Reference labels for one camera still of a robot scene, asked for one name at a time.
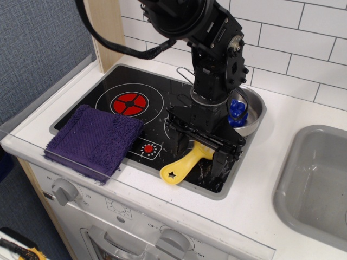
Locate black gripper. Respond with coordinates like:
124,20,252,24
166,101,246,178

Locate yellow dish brush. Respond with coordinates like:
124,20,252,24
159,141,215,185

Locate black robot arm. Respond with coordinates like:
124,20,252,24
142,1,248,177

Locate purple cloth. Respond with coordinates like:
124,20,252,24
44,105,144,183

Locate blue toy grapes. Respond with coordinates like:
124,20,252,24
228,99,248,128

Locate silver metal pan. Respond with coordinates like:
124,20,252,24
186,68,265,137

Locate black toy stovetop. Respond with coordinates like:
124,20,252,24
44,65,264,198

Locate grey right oven knob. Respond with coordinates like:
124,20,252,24
155,229,190,259

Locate grey oven knob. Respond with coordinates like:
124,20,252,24
52,178,79,206
155,229,190,259

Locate grey sink basin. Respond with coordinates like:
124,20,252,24
273,125,346,251

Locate grey left oven knob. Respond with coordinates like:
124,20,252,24
52,178,79,206

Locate yellow black object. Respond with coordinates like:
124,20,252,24
1,238,47,260

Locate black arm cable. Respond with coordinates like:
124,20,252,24
74,0,177,60

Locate grey oven door handle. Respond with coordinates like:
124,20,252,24
88,226,151,259

